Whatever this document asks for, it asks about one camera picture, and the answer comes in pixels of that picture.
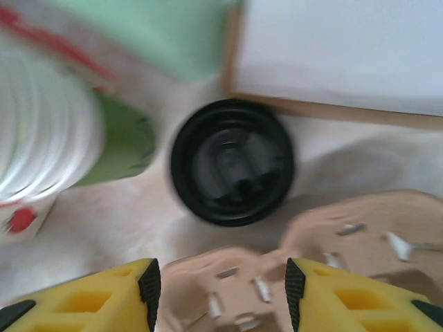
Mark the stack of paper cups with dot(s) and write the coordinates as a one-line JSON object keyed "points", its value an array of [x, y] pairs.
{"points": [[41, 131]]}

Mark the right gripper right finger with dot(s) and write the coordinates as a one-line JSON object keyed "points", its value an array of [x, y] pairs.
{"points": [[328, 311]]}

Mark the white red-print paper bag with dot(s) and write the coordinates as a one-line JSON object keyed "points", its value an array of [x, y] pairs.
{"points": [[20, 221]]}

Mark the brown cardboard cup carrier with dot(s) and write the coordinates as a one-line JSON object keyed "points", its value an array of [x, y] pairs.
{"points": [[363, 221]]}

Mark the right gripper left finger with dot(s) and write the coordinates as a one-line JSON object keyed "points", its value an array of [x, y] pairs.
{"points": [[52, 318]]}

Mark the white napkin stack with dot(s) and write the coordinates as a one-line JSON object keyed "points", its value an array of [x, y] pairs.
{"points": [[346, 52]]}

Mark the green black-lid coffee cup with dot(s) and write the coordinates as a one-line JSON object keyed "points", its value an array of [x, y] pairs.
{"points": [[232, 162]]}

